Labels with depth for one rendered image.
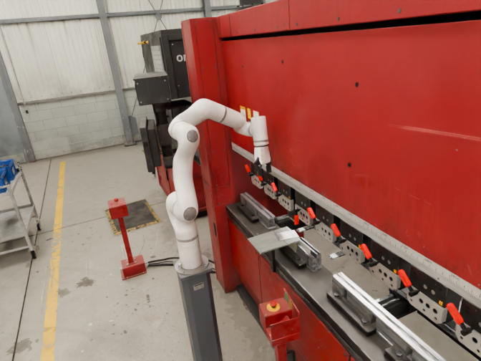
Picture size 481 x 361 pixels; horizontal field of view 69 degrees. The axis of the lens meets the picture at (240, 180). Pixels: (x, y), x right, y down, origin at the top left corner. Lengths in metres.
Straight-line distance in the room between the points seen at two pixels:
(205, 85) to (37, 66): 6.50
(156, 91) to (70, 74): 6.17
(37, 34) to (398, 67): 8.08
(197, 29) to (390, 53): 1.61
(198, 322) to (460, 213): 1.50
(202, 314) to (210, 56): 1.72
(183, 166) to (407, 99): 1.03
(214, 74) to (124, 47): 6.32
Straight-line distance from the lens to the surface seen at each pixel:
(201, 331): 2.24
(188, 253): 1.94
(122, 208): 3.51
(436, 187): 1.26
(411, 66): 1.26
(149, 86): 2.73
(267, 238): 2.19
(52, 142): 9.03
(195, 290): 2.05
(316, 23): 1.60
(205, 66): 2.65
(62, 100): 8.87
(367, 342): 1.78
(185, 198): 1.77
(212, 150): 2.75
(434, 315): 1.47
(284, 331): 1.98
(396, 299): 2.04
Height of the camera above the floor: 2.15
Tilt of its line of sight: 22 degrees down
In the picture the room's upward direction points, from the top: 6 degrees counter-clockwise
